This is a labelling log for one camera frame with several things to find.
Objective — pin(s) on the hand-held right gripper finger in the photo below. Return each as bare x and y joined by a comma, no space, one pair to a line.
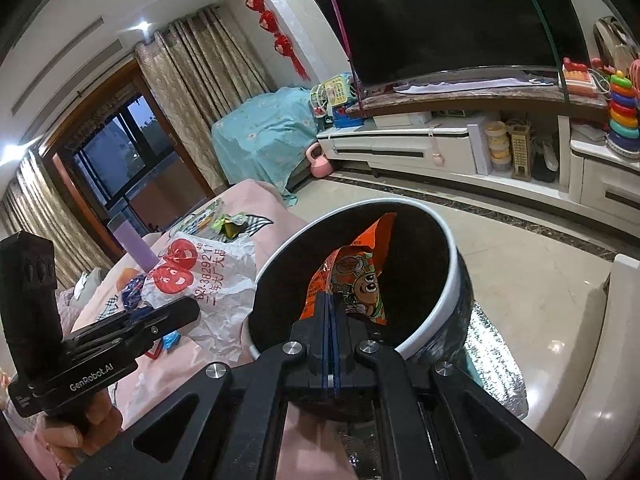
325,332
336,332

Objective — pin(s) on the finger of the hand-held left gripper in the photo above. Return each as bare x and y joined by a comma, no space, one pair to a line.
130,338
175,309

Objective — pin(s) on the orange snack wrapper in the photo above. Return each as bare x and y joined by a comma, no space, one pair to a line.
360,285

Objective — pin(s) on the black bin with white rim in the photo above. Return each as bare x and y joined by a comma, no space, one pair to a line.
415,260

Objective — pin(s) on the person's left forearm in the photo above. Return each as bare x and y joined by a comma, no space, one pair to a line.
40,452

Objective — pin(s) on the person's left hand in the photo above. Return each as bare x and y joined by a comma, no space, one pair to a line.
100,410

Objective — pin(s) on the red and blue wrapper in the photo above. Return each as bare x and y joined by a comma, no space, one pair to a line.
162,344

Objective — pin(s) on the white red-printed plastic bag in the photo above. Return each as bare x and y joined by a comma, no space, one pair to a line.
220,280

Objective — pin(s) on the pale crumpled cloth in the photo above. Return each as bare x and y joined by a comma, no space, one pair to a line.
89,285

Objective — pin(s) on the pink printed blanket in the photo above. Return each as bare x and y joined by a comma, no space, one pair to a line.
165,390

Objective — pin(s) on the purple cup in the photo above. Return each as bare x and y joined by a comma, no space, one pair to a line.
137,247

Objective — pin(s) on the beige patterned curtain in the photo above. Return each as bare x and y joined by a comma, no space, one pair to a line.
45,220
200,90

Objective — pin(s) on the green snack wrapper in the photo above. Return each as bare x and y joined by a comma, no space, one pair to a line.
230,227

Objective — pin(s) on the silver foil bag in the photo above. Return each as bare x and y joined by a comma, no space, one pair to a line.
490,360

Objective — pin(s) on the brown framed balcony door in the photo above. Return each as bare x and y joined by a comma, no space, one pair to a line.
125,150

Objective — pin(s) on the pink kettlebell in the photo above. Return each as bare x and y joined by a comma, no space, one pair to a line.
320,162

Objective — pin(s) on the teal floral furniture cover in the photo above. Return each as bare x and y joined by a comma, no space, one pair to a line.
260,135

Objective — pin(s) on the white marble-top television cabinet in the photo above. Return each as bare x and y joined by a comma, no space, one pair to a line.
400,147

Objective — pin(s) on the white flat box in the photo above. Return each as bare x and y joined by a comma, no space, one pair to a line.
402,118

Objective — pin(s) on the white wheel toy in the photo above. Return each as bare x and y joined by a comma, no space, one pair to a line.
319,100

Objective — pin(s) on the colourful toy phone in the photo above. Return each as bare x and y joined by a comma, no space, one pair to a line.
341,92

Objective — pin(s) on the stack of yellow containers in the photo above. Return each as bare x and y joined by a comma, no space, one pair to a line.
500,150

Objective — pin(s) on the tan grid-front box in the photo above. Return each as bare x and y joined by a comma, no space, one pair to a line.
521,155

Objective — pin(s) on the white cloth under television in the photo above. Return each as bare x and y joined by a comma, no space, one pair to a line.
465,85

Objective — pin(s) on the white furniture edge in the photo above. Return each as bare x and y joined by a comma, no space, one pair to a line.
615,360

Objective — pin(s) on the black curved television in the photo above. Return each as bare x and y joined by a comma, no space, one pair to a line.
450,20

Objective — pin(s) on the red toy telephone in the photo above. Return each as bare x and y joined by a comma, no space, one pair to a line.
580,80

